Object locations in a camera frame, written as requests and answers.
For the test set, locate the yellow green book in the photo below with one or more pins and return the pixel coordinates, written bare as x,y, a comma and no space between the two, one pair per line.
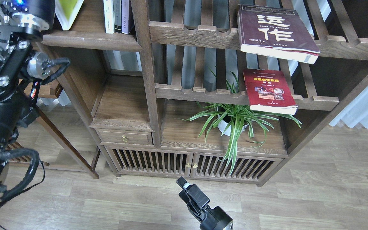
66,12

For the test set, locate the wooden bookshelf unit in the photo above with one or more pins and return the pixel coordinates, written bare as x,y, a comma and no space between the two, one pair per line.
145,84

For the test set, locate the dark grey upright book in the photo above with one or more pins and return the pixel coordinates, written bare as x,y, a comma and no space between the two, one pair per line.
117,10

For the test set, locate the green spider plant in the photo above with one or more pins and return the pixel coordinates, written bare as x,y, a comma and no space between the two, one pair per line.
232,120

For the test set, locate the wooden side table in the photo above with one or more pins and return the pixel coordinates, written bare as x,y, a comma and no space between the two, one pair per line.
46,123

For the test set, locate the lilac upright book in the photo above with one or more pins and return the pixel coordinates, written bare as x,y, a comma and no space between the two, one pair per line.
127,17

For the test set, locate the brass drawer knob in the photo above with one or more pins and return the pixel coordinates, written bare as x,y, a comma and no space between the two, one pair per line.
124,139

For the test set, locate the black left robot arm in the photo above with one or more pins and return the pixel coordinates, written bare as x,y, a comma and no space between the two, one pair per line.
22,71

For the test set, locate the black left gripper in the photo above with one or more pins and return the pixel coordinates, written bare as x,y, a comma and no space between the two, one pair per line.
37,14

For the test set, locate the dark maroon large book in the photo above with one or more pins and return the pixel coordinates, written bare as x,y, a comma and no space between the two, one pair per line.
275,32

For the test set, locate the red paperback book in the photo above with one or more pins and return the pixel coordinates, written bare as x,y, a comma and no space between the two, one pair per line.
268,91

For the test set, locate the white upright book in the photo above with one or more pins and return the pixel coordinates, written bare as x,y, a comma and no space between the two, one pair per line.
108,16

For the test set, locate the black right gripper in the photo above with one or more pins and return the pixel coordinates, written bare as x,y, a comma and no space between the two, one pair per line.
197,203

